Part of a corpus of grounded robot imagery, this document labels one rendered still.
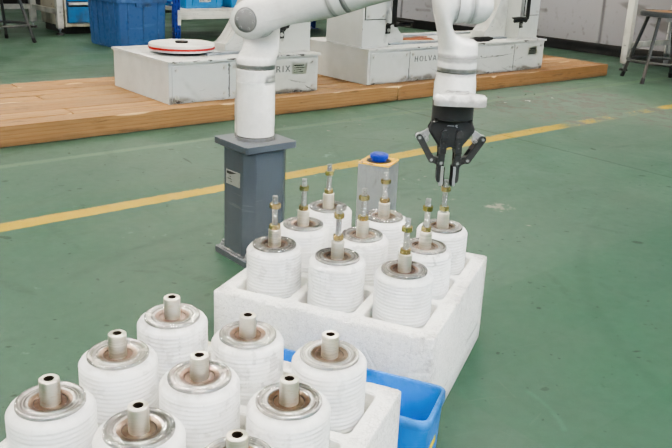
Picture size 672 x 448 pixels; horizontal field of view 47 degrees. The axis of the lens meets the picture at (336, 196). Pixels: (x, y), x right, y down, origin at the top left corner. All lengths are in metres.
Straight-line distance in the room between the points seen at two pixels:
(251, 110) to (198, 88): 1.66
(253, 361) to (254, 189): 0.88
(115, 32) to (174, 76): 2.51
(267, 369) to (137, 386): 0.16
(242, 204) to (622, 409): 0.95
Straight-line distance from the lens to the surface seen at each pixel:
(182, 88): 3.44
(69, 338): 1.62
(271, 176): 1.86
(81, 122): 3.19
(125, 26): 5.85
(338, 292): 1.28
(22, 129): 3.11
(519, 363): 1.56
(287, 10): 1.75
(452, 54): 1.37
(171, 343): 1.07
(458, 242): 1.45
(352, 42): 4.15
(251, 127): 1.84
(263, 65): 1.81
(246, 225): 1.88
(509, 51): 4.90
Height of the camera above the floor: 0.74
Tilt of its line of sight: 18 degrees down
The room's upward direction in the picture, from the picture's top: 2 degrees clockwise
